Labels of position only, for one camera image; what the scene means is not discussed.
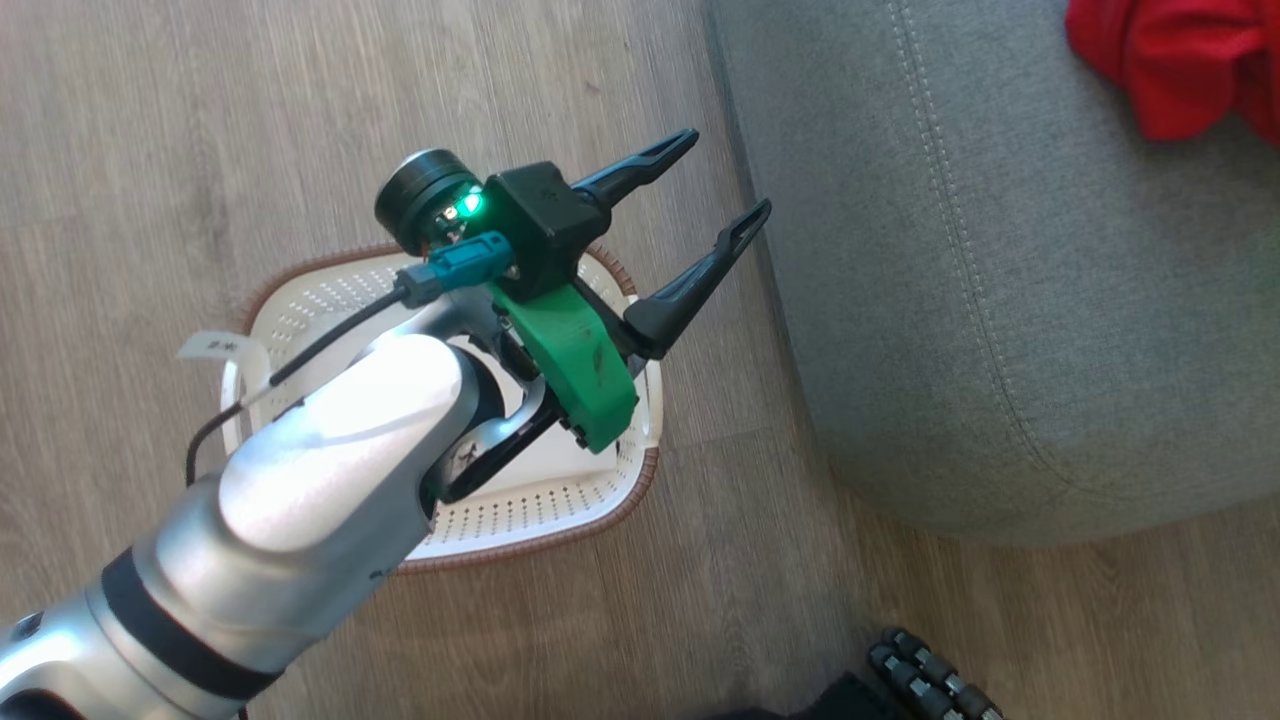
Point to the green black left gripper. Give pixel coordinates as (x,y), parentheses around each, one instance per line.
(575,370)

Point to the plain red garment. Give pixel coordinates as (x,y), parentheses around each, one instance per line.
(1180,70)

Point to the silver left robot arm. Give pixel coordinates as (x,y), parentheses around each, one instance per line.
(330,470)

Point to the white basket with brown rim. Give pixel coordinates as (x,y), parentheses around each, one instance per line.
(540,510)

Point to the grey sofa seat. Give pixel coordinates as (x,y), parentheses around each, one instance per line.
(1000,300)

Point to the white label tag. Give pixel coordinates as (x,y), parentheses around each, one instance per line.
(215,347)

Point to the black roller wheel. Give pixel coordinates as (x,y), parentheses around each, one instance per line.
(930,680)

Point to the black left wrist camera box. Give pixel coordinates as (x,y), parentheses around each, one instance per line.
(540,220)

